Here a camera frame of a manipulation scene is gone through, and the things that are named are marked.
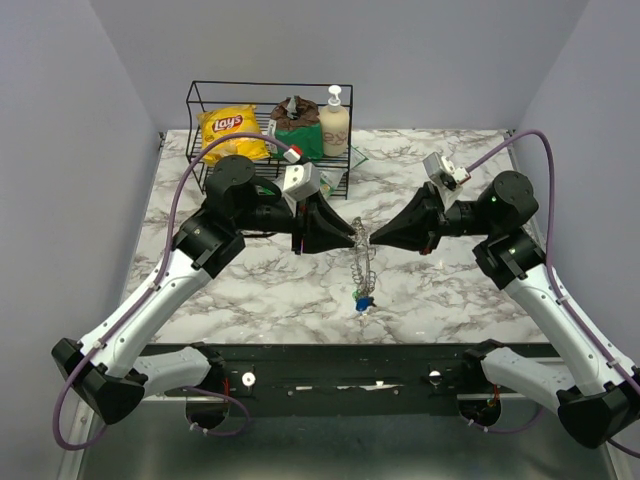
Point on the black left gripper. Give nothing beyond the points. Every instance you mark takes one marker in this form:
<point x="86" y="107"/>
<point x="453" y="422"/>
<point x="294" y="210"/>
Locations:
<point x="313" y="237"/>

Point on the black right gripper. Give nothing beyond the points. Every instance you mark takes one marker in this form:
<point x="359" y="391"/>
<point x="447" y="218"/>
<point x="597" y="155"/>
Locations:
<point x="422" y="229"/>

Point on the metal disc keyring organizer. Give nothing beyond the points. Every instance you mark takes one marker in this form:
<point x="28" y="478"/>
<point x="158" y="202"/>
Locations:
<point x="363" y="276"/>

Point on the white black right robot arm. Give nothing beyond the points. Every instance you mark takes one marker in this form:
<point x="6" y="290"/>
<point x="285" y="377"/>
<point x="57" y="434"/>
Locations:
<point x="595" y="398"/>

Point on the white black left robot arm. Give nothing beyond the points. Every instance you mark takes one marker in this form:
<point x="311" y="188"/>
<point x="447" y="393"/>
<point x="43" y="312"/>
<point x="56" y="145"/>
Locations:
<point x="198" y="252"/>

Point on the green white snack pouch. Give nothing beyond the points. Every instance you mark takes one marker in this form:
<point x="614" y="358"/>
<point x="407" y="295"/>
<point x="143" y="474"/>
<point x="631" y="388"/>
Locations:
<point x="329" y="182"/>

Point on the green white card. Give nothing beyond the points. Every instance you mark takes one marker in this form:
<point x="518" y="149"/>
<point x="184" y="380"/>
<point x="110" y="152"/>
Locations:
<point x="357" y="157"/>

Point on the blue key tag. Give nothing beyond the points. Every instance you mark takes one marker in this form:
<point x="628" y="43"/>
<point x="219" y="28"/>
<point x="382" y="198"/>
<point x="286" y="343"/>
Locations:
<point x="362" y="304"/>

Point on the green brown coffee bag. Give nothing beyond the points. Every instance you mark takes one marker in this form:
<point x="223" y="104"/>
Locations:
<point x="295" y="121"/>

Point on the cream soap pump bottle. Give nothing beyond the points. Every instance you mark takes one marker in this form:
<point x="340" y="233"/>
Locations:
<point x="334" y="120"/>

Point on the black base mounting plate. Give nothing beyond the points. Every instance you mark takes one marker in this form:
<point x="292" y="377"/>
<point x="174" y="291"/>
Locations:
<point x="329" y="380"/>

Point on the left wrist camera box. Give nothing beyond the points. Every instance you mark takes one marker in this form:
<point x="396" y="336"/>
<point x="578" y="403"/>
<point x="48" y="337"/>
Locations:
<point x="301" y="178"/>

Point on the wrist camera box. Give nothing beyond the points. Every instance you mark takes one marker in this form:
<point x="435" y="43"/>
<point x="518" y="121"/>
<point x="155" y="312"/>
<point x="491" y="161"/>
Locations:
<point x="301" y="178"/>
<point x="443" y="173"/>

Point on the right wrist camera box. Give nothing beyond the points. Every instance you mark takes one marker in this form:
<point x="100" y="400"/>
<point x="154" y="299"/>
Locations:
<point x="443" y="173"/>

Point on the aluminium frame rail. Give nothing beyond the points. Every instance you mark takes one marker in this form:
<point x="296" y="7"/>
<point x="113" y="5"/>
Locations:
<point x="113" y="394"/>

